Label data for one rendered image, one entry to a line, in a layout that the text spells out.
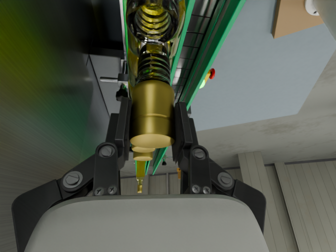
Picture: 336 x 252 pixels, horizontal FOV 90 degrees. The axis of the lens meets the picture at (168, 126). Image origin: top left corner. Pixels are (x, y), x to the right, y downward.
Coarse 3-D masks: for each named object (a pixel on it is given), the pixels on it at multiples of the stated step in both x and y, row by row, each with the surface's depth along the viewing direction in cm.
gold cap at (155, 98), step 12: (144, 84) 13; (156, 84) 12; (168, 84) 13; (132, 96) 13; (144, 96) 12; (156, 96) 12; (168, 96) 13; (132, 108) 13; (144, 108) 12; (156, 108) 12; (168, 108) 12; (132, 120) 12; (144, 120) 11; (156, 120) 11; (168, 120) 12; (132, 132) 12; (144, 132) 11; (156, 132) 11; (168, 132) 11; (144, 144) 13; (156, 144) 13; (168, 144) 13
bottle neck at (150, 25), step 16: (128, 0) 9; (144, 0) 8; (160, 0) 8; (176, 0) 9; (128, 16) 9; (144, 16) 11; (160, 16) 11; (176, 16) 9; (144, 32) 10; (160, 32) 10
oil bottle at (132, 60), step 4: (128, 48) 20; (128, 52) 20; (128, 56) 20; (132, 56) 20; (128, 60) 20; (132, 60) 20; (136, 60) 20; (128, 64) 20; (132, 64) 20; (136, 64) 20; (128, 68) 21; (132, 68) 20; (136, 68) 20; (128, 72) 22; (132, 72) 20; (136, 72) 20; (128, 76) 22; (132, 76) 21; (136, 76) 21; (132, 80) 21; (132, 84) 22
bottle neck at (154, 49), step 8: (144, 48) 15; (152, 48) 15; (160, 48) 15; (168, 48) 16; (144, 56) 14; (152, 56) 14; (160, 56) 14; (168, 56) 16; (144, 64) 14; (152, 64) 14; (160, 64) 14; (168, 64) 15; (144, 72) 14; (152, 72) 13; (160, 72) 14; (168, 72) 15; (136, 80) 15; (144, 80) 13; (160, 80) 14; (168, 80) 14
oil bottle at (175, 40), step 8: (184, 8) 16; (184, 16) 16; (128, 32) 16; (176, 32) 16; (128, 40) 17; (136, 40) 16; (176, 40) 16; (136, 48) 17; (176, 48) 18; (136, 56) 18
